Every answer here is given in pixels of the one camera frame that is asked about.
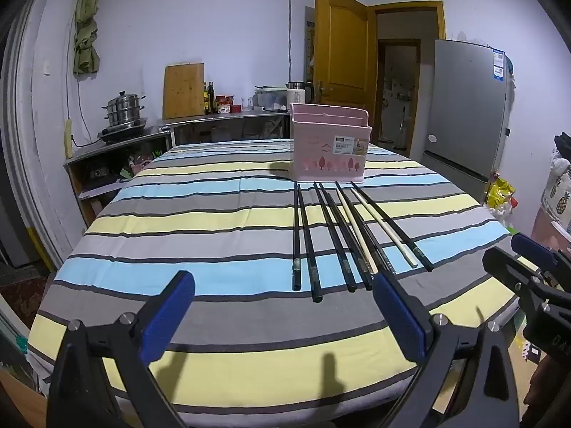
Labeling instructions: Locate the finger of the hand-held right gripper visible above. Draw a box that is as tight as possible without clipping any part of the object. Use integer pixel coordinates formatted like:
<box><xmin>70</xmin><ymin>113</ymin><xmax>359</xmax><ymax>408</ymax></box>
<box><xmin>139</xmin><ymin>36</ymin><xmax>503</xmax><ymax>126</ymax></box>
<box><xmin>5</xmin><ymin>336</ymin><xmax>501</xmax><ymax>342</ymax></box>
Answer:
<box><xmin>511</xmin><ymin>233</ymin><xmax>571</xmax><ymax>277</ymax></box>
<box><xmin>483</xmin><ymin>246</ymin><xmax>554</xmax><ymax>312</ymax></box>

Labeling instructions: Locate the white electric kettle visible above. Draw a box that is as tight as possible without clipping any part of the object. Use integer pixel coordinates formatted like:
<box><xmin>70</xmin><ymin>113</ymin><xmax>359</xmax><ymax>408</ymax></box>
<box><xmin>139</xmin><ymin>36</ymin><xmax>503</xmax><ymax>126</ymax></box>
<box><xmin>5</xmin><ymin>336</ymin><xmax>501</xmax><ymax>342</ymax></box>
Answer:
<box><xmin>285</xmin><ymin>81</ymin><xmax>314</xmax><ymax>105</ymax></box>

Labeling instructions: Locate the wooden cutting board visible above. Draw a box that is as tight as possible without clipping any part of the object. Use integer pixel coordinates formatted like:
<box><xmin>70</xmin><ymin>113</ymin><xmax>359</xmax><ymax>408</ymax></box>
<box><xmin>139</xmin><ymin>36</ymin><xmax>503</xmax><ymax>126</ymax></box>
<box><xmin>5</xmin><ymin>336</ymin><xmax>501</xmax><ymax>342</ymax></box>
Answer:
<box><xmin>162</xmin><ymin>63</ymin><xmax>205</xmax><ymax>120</ymax></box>

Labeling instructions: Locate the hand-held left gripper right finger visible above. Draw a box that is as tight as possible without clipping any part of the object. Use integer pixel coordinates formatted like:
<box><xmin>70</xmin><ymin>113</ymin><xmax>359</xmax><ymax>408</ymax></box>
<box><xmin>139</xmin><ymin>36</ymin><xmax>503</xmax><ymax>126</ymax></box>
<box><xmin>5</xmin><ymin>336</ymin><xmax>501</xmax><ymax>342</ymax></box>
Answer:
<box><xmin>372</xmin><ymin>273</ymin><xmax>520</xmax><ymax>428</ymax></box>

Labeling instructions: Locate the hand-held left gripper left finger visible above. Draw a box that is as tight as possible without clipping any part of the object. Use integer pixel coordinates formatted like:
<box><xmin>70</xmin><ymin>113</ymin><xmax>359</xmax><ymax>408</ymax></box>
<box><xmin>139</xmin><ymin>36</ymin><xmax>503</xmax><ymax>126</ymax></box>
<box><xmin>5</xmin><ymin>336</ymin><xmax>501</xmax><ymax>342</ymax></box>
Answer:
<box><xmin>47</xmin><ymin>271</ymin><xmax>196</xmax><ymax>428</ymax></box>

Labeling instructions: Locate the cream chopstick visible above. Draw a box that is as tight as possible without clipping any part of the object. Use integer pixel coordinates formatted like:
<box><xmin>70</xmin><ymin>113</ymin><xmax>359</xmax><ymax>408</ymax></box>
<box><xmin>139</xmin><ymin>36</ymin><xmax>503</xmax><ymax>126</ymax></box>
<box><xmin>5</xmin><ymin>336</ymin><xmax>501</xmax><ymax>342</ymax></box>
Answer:
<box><xmin>350</xmin><ymin>187</ymin><xmax>421</xmax><ymax>270</ymax></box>
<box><xmin>335</xmin><ymin>182</ymin><xmax>375</xmax><ymax>276</ymax></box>

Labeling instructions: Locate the black induction cooktop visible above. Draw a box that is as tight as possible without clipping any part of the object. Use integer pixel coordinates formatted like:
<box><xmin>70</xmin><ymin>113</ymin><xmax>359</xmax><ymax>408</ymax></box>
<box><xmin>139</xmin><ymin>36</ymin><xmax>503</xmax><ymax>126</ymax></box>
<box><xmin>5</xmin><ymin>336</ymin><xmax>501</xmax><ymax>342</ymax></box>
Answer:
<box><xmin>97</xmin><ymin>118</ymin><xmax>149</xmax><ymax>144</ymax></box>

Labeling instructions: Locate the stainless steamer pot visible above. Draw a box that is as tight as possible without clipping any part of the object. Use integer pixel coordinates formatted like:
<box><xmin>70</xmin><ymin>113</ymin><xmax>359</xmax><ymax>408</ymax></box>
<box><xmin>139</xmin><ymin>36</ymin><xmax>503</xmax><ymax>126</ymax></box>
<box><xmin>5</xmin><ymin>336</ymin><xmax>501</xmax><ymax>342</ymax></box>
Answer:
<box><xmin>102</xmin><ymin>91</ymin><xmax>146</xmax><ymax>126</ymax></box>

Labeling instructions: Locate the pineapple print cloth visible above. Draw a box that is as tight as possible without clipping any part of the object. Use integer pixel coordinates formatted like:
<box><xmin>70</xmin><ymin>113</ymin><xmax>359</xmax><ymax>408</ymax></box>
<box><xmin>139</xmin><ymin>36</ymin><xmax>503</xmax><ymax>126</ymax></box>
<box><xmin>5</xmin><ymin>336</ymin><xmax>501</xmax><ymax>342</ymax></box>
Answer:
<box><xmin>540</xmin><ymin>147</ymin><xmax>571</xmax><ymax>237</ymax></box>

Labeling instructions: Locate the green curtain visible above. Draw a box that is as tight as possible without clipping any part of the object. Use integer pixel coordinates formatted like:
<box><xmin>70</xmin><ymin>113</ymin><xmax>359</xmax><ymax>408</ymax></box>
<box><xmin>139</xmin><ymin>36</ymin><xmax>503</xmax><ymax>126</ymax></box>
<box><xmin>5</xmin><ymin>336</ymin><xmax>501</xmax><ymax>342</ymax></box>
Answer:
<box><xmin>72</xmin><ymin>0</ymin><xmax>108</xmax><ymax>76</ymax></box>

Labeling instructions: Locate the striped tablecloth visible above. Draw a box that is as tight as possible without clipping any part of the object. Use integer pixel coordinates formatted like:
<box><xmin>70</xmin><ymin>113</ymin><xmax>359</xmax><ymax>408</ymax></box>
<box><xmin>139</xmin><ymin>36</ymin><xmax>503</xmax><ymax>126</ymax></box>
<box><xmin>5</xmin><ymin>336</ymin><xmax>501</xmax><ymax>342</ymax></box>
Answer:
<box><xmin>27</xmin><ymin>138</ymin><xmax>520</xmax><ymax>415</ymax></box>

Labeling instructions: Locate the person's right forearm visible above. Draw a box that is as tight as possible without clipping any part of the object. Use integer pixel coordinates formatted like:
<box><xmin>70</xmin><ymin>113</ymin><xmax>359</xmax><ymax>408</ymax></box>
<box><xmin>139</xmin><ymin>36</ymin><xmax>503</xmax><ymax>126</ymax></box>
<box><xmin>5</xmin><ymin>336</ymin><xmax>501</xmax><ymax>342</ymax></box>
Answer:
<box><xmin>524</xmin><ymin>359</ymin><xmax>571</xmax><ymax>415</ymax></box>

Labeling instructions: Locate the steel kitchen counter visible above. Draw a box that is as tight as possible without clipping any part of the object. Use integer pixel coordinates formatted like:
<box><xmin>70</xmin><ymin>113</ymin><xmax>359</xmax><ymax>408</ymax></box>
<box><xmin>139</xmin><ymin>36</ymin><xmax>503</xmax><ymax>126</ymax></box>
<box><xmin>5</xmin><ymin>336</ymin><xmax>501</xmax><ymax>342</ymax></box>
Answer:
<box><xmin>64</xmin><ymin>111</ymin><xmax>293</xmax><ymax>228</ymax></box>

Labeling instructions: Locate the pink chopstick basket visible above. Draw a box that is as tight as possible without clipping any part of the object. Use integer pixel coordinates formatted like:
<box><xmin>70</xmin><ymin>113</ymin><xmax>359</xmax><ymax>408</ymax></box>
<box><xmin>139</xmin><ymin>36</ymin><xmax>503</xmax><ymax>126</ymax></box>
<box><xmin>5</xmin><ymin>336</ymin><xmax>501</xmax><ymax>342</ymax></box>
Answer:
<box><xmin>288</xmin><ymin>102</ymin><xmax>373</xmax><ymax>184</ymax></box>

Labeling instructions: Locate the grey refrigerator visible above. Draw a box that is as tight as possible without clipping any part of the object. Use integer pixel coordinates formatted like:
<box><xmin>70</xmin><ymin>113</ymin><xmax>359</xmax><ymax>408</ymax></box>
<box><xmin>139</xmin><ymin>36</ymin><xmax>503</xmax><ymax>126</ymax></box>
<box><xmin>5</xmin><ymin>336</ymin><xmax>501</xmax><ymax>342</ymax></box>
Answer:
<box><xmin>409</xmin><ymin>39</ymin><xmax>510</xmax><ymax>204</ymax></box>

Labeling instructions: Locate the clear plastic container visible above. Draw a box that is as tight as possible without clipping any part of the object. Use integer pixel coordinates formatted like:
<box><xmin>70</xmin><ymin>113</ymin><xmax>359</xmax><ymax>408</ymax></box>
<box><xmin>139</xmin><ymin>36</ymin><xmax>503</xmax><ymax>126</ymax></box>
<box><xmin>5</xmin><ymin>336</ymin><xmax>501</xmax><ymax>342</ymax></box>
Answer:
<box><xmin>253</xmin><ymin>87</ymin><xmax>288</xmax><ymax>110</ymax></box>

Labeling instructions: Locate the wooden door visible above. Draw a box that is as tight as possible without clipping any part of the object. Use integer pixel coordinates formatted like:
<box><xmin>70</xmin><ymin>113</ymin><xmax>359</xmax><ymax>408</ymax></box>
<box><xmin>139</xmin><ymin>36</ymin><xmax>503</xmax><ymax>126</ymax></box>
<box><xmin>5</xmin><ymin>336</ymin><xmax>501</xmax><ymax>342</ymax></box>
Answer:
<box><xmin>314</xmin><ymin>0</ymin><xmax>379</xmax><ymax>143</ymax></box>

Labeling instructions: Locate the yellow snack bag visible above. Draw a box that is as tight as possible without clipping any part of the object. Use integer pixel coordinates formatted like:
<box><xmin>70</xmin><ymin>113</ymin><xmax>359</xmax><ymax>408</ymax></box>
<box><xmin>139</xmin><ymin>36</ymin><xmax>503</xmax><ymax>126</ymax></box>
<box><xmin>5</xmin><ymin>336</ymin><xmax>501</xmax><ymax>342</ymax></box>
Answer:
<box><xmin>485</xmin><ymin>173</ymin><xmax>518</xmax><ymax>215</ymax></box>

